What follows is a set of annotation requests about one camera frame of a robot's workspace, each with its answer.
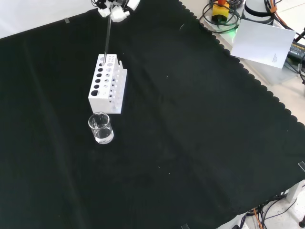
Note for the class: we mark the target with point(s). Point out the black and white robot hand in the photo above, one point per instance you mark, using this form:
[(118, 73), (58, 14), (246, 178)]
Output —
[(118, 13)]

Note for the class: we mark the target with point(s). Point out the clear glass rod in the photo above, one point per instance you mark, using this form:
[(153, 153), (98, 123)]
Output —
[(107, 35)]

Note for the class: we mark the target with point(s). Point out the white test tube rack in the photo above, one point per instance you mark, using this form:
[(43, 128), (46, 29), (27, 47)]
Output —
[(97, 102)]

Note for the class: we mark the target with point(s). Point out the small clear glass beaker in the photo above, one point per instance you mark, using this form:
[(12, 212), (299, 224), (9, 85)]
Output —
[(101, 133)]

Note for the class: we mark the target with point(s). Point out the grey tape strip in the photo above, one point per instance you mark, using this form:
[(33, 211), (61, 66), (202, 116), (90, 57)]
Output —
[(67, 21)]

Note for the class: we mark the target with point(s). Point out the yellow stop button box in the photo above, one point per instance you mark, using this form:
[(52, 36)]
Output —
[(220, 10)]

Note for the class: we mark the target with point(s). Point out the black bench cloth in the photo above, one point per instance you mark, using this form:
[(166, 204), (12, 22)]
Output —
[(166, 143)]

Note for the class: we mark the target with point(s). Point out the pale board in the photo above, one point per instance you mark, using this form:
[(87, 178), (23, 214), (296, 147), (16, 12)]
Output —
[(259, 40)]

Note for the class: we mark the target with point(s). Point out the black power adapter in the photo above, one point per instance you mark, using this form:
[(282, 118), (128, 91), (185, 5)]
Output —
[(297, 51)]

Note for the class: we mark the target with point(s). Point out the clear cloth clip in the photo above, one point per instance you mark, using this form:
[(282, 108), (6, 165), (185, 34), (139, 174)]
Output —
[(185, 226), (301, 166)]

